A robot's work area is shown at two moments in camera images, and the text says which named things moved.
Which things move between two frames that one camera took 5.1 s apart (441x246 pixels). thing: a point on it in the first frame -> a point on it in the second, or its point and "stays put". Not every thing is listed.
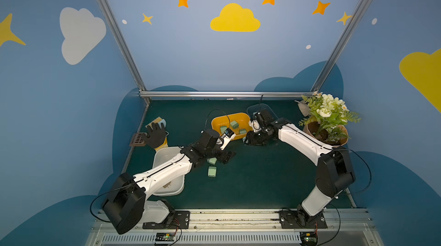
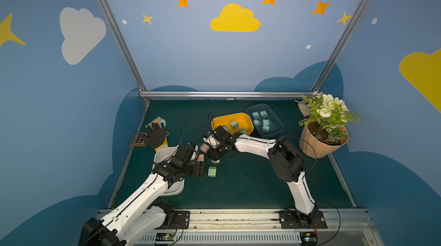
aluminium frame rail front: [345, 227] stays put
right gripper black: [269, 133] -> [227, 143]
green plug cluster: [234, 124] stays put
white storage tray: [162, 156] stays put
